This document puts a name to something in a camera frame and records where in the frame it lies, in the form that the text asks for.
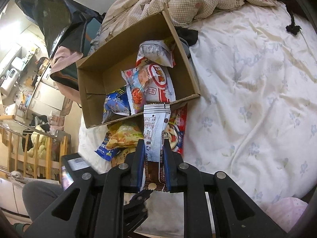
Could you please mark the red cartoon snack bag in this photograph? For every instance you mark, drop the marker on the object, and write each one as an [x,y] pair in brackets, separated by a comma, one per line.
[175,129]

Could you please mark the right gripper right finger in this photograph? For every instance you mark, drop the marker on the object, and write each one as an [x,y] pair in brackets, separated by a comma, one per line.
[214,205]

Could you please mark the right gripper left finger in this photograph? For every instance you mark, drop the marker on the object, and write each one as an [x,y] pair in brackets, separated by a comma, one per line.
[96,205]

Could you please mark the pink cloth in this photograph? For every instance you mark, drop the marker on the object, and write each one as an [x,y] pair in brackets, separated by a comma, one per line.
[63,63]

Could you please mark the wooden chair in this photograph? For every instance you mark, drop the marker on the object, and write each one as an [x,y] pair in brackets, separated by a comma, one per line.
[30,150]

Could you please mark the checkered brown quilt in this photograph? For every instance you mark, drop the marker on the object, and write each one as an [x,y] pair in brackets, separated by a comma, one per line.
[122,14]

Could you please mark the brown white snack packet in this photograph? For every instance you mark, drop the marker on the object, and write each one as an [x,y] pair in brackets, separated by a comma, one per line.
[155,120]

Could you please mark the black plastic bag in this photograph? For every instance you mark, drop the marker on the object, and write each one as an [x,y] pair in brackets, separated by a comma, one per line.
[62,22]

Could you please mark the red white snack bag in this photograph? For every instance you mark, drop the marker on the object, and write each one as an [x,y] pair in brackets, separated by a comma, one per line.
[146,84]

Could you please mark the cardboard box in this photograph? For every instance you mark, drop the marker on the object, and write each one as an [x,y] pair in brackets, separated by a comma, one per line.
[104,71]

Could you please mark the yellow chips bag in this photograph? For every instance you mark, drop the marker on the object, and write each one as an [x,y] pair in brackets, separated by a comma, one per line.
[124,134]

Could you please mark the white grey snack bag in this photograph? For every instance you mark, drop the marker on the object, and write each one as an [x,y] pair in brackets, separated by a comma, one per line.
[160,52]

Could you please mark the tan label snack packet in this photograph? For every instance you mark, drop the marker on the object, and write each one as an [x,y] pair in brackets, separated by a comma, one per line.
[121,156]

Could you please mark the blue snack bag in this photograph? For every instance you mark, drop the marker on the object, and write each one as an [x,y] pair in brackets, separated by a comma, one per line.
[103,152]
[116,103]

